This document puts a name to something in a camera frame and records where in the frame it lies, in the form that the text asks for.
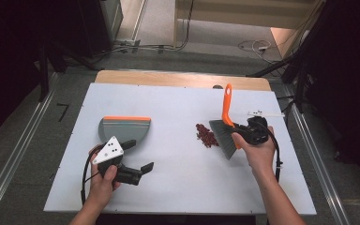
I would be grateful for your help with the brown cardboard panel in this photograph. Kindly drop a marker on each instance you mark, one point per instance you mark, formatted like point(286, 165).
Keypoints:
point(282, 40)

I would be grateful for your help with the pile of red beans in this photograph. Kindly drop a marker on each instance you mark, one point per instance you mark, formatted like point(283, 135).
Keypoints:
point(206, 135)

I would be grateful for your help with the person's right hand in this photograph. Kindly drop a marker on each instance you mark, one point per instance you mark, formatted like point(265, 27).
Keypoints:
point(259, 156)

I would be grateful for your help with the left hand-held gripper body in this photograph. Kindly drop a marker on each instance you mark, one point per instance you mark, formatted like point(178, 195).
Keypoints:
point(109, 151)

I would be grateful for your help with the grey cabinet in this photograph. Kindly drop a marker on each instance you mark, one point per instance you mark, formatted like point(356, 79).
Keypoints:
point(112, 15)

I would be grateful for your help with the person's left hand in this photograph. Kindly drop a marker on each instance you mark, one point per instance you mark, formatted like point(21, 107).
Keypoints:
point(101, 190)

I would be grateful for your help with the light wooden furniture frame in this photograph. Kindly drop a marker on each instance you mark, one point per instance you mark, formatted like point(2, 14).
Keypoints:
point(240, 15)

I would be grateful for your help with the aluminium floor rail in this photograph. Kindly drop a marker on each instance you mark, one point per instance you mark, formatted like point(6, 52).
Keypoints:
point(318, 156)
point(18, 146)

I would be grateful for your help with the white board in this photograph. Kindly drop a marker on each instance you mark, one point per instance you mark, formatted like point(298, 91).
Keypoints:
point(175, 103)

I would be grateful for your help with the black curtain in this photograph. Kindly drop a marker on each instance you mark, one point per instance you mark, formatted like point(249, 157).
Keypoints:
point(9, 56)
point(347, 78)

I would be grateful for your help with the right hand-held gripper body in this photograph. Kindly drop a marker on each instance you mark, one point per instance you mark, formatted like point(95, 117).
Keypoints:
point(258, 132)

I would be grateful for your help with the grey dustpan with orange edge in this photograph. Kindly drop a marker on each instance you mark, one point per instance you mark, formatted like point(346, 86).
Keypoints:
point(125, 128)

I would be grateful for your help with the wooden table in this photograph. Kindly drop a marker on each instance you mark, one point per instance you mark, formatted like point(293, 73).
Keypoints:
point(168, 79)

